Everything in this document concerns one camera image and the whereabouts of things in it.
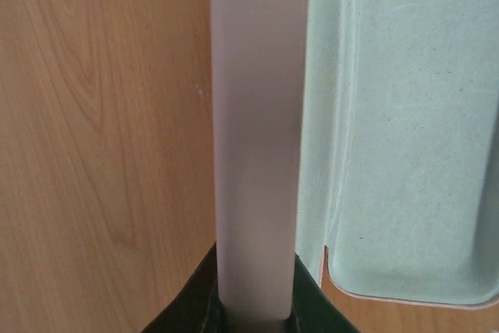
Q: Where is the pink sunglasses case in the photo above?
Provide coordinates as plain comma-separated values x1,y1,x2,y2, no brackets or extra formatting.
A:
211,0,498,322

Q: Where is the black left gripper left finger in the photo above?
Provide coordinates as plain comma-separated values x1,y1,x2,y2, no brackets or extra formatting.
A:
144,246,225,333

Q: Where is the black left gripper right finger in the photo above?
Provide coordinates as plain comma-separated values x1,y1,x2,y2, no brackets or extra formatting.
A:
288,255,359,333

